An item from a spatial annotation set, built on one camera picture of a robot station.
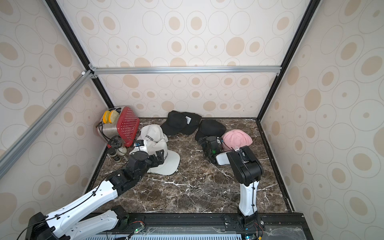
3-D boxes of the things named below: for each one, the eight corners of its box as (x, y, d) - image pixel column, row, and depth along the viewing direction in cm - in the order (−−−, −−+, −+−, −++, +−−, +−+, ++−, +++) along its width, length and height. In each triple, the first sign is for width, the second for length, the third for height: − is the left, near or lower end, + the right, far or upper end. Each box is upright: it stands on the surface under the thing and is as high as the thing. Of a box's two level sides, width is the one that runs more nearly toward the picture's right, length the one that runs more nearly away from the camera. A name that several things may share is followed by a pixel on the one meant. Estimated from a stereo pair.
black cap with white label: (181, 135, 112) (180, 128, 107) (182, 118, 123) (182, 112, 118) (201, 135, 112) (201, 128, 107) (201, 118, 123) (201, 112, 118)
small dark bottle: (113, 162, 98) (106, 154, 90) (115, 156, 100) (109, 148, 93) (120, 162, 98) (113, 154, 90) (122, 156, 100) (116, 148, 93)
